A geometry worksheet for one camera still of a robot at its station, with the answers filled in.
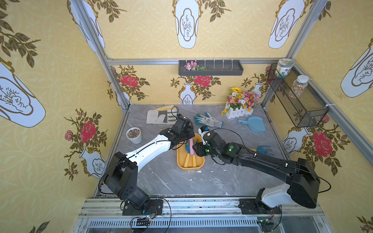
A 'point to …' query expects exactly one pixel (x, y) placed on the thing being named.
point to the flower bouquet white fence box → (239, 103)
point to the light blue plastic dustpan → (255, 123)
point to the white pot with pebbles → (134, 134)
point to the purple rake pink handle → (192, 150)
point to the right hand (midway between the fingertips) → (197, 143)
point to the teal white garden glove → (207, 120)
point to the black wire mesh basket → (302, 110)
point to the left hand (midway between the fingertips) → (188, 130)
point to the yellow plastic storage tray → (181, 154)
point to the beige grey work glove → (166, 115)
